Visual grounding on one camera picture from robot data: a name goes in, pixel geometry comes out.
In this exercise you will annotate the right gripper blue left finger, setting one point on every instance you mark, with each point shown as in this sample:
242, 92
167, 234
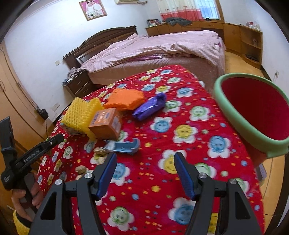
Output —
104, 174

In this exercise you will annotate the red flower-pattern blanket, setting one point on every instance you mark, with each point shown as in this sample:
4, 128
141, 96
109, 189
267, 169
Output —
145, 195

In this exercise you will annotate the orange foam wrapper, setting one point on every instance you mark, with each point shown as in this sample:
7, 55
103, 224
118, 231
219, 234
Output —
125, 99

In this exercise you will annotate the grey clothes pile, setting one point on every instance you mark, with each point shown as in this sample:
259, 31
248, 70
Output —
177, 20

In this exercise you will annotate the small orange cardboard box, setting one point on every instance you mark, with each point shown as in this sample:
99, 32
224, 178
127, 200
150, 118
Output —
106, 124

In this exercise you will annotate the yellow knit sleeve cuff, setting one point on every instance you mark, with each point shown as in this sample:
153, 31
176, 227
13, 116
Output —
20, 227

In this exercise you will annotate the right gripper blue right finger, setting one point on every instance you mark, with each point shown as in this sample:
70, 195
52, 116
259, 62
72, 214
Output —
185, 173

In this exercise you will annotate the pink quilt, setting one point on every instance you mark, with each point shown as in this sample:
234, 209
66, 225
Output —
205, 44

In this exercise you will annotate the red and white curtain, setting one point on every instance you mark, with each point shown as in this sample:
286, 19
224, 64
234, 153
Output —
186, 9

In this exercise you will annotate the framed wedding photo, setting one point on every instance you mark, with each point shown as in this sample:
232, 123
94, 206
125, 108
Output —
92, 9

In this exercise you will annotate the wall air conditioner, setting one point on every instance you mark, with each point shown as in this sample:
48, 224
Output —
130, 2

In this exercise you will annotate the dark wooden nightstand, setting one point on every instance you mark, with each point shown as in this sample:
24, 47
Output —
81, 85

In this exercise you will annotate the person's left hand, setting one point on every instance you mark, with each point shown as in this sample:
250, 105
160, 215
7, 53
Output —
18, 195

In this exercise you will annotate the red bin with green rim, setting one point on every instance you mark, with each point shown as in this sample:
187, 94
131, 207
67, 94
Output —
258, 110

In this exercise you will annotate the bed with brown sheet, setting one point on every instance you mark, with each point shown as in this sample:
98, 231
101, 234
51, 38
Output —
200, 67

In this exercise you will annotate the purple plastic bag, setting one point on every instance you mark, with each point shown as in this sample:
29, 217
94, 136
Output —
151, 106

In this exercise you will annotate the wooden desk cabinet unit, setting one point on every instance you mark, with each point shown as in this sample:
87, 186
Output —
240, 40

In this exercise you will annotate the dark wooden headboard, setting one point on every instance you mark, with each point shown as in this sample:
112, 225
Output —
97, 43

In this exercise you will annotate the yellow foam fruit net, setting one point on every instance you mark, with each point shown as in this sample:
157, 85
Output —
79, 115

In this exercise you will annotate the black power adapter plug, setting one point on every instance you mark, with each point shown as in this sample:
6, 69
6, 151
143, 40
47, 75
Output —
43, 113

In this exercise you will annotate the walnut shell piece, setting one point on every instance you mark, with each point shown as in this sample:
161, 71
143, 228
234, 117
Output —
100, 151

